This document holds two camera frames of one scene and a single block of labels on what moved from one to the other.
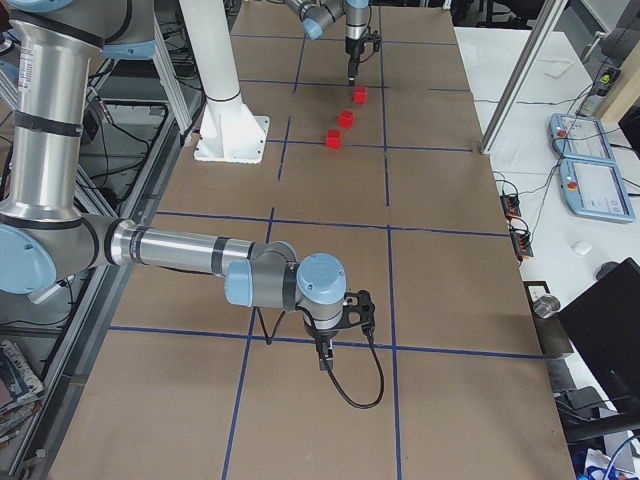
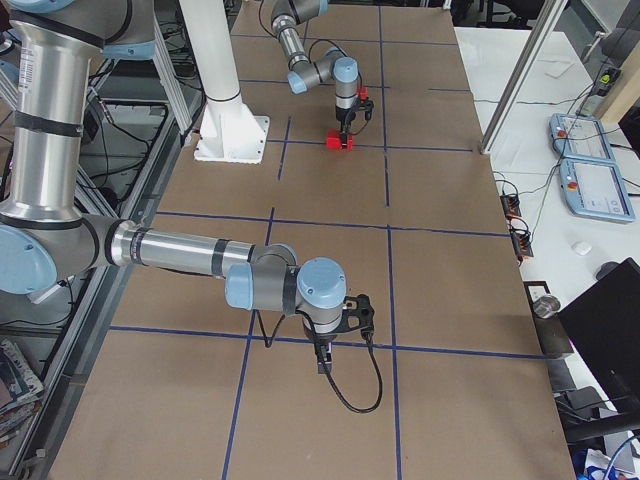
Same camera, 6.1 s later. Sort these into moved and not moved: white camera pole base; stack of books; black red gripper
Moved: black red gripper
Not moved: white camera pole base; stack of books
